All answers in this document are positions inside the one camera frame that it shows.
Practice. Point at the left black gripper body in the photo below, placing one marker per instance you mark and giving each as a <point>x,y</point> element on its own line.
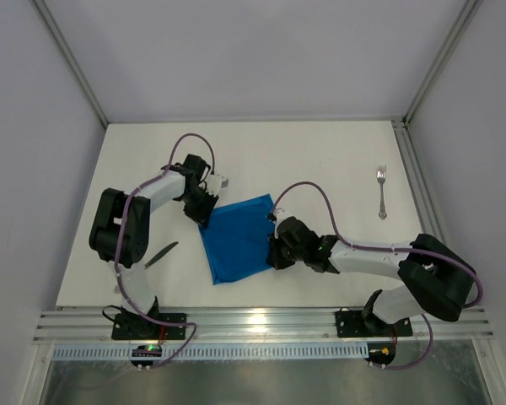
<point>201,207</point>

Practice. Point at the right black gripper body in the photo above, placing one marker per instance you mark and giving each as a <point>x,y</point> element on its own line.
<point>276,253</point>

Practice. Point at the blue cloth napkin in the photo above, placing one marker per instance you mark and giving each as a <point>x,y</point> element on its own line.
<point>236,239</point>

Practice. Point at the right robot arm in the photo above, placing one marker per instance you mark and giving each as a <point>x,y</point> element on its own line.
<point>331,254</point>

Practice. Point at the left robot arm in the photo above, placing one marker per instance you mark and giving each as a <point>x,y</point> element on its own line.
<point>121,227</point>

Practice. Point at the silver table knife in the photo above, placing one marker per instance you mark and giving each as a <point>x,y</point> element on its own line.
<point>160,254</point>

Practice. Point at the silver fork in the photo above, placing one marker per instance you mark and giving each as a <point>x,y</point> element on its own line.
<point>381,177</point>

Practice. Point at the right controller board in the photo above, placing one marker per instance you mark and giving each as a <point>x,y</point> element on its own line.
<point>380,354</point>

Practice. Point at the controller board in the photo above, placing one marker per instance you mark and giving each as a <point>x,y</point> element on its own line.
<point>146,356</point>
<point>380,354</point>

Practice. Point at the left controller board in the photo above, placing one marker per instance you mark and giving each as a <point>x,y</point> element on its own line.
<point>146,356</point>

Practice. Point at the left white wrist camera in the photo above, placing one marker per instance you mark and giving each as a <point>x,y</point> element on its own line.
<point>215,183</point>

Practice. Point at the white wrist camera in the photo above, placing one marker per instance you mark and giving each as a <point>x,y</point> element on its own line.
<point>277,216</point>
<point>215,183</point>

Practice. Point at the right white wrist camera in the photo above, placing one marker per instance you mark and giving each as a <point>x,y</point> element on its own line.
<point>277,216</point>

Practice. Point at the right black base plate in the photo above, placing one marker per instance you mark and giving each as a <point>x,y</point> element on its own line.
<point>350,324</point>

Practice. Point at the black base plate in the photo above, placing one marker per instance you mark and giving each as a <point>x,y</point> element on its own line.
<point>350,324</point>
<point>130,326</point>

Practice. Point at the slotted grey cable duct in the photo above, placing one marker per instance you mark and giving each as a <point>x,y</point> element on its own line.
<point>214,351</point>

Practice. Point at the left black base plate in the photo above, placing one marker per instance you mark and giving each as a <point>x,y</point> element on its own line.
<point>130,326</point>

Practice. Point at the right side aluminium rail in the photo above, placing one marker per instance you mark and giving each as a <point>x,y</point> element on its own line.
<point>426,211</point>

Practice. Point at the aluminium rail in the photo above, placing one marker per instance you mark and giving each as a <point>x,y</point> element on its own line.
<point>426,211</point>
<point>243,325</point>

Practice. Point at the aluminium front rail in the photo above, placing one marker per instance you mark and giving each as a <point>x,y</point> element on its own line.
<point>243,325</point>

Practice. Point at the left aluminium frame post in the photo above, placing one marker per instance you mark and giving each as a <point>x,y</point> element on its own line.
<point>58,38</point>

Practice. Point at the aluminium frame post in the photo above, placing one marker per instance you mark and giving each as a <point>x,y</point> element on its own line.
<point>451,41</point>
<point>58,38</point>

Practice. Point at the right aluminium frame post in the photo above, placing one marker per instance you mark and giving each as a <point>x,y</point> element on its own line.
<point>451,41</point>

